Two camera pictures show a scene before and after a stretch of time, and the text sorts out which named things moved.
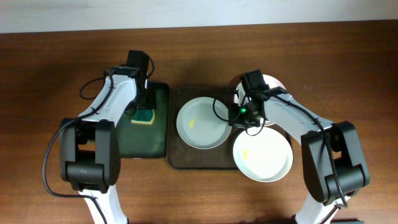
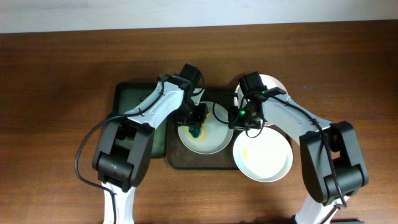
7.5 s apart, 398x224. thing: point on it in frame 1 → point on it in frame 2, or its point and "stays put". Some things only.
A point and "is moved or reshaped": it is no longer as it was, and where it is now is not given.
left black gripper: x=152 y=104 → x=184 y=121
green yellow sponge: x=143 y=116 is moved or reshaped
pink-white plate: x=239 y=98 stays put
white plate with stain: x=266 y=157 stays put
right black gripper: x=236 y=121 stays put
